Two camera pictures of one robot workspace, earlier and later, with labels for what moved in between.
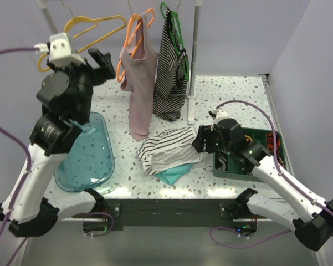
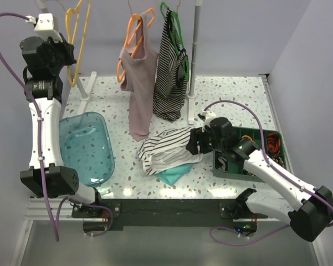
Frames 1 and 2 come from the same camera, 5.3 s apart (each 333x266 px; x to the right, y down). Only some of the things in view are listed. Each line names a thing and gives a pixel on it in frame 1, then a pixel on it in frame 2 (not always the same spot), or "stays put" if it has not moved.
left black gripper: [106, 70] to [67, 47]
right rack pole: [193, 96] stays put
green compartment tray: [224, 166] stays put
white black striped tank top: [169, 147] stays put
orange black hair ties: [270, 143] stays put
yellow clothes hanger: [95, 21] to [75, 11]
